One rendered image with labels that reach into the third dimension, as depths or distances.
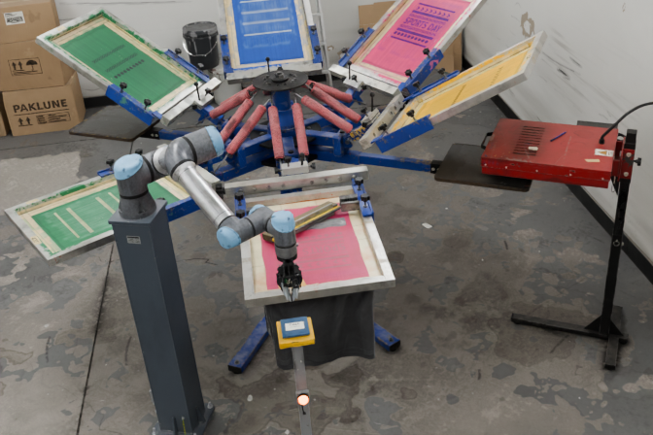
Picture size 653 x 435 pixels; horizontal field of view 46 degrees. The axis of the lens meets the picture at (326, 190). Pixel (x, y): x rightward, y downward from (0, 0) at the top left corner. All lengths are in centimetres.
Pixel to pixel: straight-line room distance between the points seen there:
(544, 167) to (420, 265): 145
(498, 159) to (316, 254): 99
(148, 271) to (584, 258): 276
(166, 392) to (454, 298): 175
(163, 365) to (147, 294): 40
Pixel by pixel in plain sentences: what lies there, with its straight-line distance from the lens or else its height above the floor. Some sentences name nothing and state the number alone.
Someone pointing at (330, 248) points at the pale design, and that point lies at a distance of 328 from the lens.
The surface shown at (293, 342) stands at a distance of 282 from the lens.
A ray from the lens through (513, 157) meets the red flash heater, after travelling 366.
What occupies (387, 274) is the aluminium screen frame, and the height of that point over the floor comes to 99.
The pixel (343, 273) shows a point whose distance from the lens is 312.
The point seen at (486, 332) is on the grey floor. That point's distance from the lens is 433.
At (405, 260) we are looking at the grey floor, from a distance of 486.
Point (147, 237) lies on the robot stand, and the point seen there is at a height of 112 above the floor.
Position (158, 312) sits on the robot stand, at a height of 74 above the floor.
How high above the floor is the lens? 276
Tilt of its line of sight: 29 degrees down
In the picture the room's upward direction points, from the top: 4 degrees counter-clockwise
